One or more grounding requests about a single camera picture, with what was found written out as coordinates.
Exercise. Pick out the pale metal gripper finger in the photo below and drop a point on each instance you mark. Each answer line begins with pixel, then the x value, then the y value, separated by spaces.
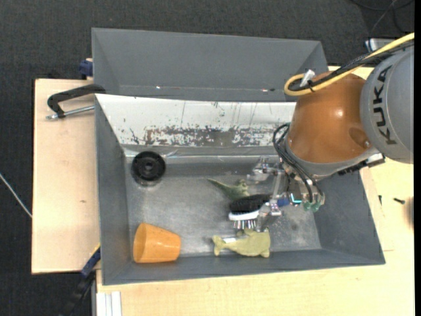
pixel 267 221
pixel 280 202

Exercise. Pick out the grey metal bin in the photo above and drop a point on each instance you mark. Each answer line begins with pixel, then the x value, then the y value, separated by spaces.
pixel 184 209

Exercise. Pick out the green toy figure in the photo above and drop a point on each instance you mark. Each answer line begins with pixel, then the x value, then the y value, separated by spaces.
pixel 232 190

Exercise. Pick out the small black screw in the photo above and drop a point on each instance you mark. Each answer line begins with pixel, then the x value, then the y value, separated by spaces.
pixel 399 200

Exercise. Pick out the pale wood board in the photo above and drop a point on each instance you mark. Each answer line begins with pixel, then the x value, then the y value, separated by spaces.
pixel 62 183

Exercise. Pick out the green toy fish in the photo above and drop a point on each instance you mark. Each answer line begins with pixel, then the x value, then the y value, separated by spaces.
pixel 253 244

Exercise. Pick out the black and white brush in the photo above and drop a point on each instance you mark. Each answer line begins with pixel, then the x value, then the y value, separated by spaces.
pixel 245 213

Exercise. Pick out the orange plastic cup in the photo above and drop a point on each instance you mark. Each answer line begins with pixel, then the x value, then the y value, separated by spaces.
pixel 156 245

